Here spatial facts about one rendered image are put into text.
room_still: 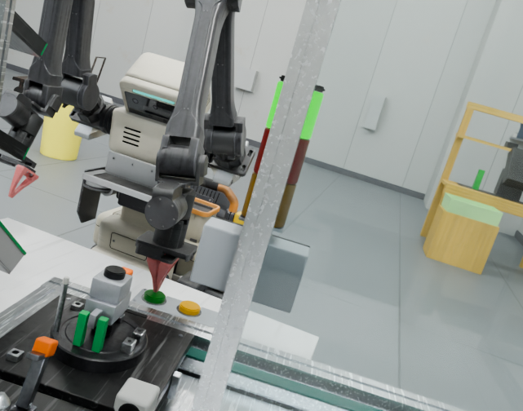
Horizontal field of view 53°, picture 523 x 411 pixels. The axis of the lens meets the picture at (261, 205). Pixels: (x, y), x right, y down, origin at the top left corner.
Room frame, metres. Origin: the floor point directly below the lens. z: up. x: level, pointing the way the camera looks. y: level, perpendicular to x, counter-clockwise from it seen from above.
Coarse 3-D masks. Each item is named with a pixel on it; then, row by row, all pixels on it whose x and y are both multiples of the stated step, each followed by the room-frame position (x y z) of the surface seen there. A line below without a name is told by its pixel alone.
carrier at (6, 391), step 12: (0, 384) 0.55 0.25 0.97; (12, 384) 0.56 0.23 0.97; (0, 396) 0.44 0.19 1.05; (12, 396) 0.54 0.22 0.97; (36, 396) 0.55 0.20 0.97; (48, 396) 0.56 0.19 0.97; (0, 408) 0.43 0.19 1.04; (12, 408) 0.49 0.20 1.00; (36, 408) 0.50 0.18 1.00; (48, 408) 0.54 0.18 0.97; (60, 408) 0.54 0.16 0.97; (72, 408) 0.55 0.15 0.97; (84, 408) 0.55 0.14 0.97
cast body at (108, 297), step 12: (96, 276) 0.67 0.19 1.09; (108, 276) 0.68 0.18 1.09; (120, 276) 0.68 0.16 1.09; (132, 276) 0.71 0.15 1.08; (96, 288) 0.67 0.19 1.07; (108, 288) 0.67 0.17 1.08; (120, 288) 0.67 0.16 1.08; (96, 300) 0.66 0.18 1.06; (108, 300) 0.67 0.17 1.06; (120, 300) 0.67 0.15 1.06; (96, 312) 0.65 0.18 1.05; (108, 312) 0.66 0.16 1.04; (120, 312) 0.69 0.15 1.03; (96, 324) 0.65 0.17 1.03; (108, 324) 0.66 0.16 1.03
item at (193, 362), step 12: (192, 348) 0.80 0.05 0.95; (192, 360) 0.77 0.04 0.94; (204, 360) 0.77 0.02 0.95; (180, 372) 0.77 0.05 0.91; (192, 372) 0.77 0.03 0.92; (180, 384) 0.74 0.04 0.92; (192, 384) 0.74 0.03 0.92; (180, 396) 0.71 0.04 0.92; (192, 396) 0.71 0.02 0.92; (156, 408) 0.66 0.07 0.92; (168, 408) 0.67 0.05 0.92; (180, 408) 0.68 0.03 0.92
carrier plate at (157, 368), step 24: (48, 312) 0.74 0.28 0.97; (24, 336) 0.66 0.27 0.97; (48, 336) 0.68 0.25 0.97; (168, 336) 0.77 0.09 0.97; (192, 336) 0.80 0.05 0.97; (0, 360) 0.60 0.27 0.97; (24, 360) 0.61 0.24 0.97; (48, 360) 0.62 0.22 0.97; (144, 360) 0.69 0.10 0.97; (168, 360) 0.70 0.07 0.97; (48, 384) 0.58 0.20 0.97; (72, 384) 0.59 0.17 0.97; (96, 384) 0.60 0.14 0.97; (120, 384) 0.62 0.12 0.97; (168, 384) 0.67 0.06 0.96; (96, 408) 0.57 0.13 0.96
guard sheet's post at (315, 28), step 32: (320, 0) 0.52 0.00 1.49; (320, 32) 0.52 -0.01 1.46; (288, 64) 0.52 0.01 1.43; (320, 64) 0.51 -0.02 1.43; (288, 96) 0.52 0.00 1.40; (288, 128) 0.52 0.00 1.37; (288, 160) 0.51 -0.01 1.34; (256, 192) 0.52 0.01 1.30; (256, 224) 0.52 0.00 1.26; (256, 256) 0.52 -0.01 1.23; (224, 320) 0.52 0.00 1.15; (224, 352) 0.52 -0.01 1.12; (224, 384) 0.51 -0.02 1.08
